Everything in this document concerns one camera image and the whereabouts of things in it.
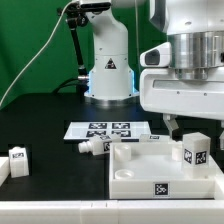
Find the white left fence wall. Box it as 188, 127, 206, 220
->
0, 157, 10, 186

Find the white front fence wall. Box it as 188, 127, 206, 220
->
0, 200, 224, 224

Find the white marker sheet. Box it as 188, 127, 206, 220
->
64, 121, 151, 140

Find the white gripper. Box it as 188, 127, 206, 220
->
140, 68, 224, 150

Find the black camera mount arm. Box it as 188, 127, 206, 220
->
56, 2, 112, 94

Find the white square table top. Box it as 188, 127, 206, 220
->
109, 142, 224, 199

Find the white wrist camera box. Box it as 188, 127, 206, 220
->
140, 42, 171, 67

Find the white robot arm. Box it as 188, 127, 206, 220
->
79, 0, 224, 143

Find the white cable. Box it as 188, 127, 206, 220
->
0, 0, 81, 109

